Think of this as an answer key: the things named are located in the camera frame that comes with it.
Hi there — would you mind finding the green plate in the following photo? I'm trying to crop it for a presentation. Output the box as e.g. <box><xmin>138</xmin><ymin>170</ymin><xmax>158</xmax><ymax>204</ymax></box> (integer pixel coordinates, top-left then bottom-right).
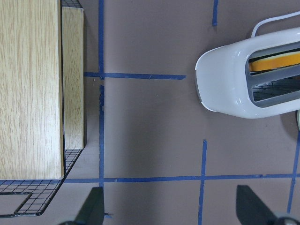
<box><xmin>296</xmin><ymin>110</ymin><xmax>300</xmax><ymax>131</ymax></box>

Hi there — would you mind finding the toast slice in toaster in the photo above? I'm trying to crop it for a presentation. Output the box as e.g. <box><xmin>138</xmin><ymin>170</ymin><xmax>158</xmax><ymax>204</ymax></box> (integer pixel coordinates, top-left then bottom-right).
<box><xmin>249</xmin><ymin>51</ymin><xmax>300</xmax><ymax>72</ymax></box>

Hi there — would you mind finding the white toaster power cord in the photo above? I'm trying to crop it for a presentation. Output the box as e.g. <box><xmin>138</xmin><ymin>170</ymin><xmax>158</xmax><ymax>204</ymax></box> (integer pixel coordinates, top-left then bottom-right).
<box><xmin>251</xmin><ymin>12</ymin><xmax>300</xmax><ymax>38</ymax></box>

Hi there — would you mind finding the wooden wire shelf rack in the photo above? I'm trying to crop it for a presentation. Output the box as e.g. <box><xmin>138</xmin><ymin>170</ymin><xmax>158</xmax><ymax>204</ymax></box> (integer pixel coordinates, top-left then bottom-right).
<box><xmin>0</xmin><ymin>0</ymin><xmax>85</xmax><ymax>218</ymax></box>

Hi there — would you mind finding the cream white toaster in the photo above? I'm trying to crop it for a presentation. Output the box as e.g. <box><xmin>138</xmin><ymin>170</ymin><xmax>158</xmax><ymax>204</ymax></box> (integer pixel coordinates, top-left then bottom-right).
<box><xmin>195</xmin><ymin>28</ymin><xmax>300</xmax><ymax>119</ymax></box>

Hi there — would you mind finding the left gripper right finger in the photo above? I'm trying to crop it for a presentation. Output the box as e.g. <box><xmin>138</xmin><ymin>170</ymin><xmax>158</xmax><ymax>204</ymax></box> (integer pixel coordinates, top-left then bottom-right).
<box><xmin>236</xmin><ymin>184</ymin><xmax>300</xmax><ymax>225</ymax></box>

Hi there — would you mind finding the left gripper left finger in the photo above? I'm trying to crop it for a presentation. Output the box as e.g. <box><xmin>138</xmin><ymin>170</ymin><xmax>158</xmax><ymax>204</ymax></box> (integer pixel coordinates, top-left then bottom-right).
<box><xmin>60</xmin><ymin>187</ymin><xmax>105</xmax><ymax>225</ymax></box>

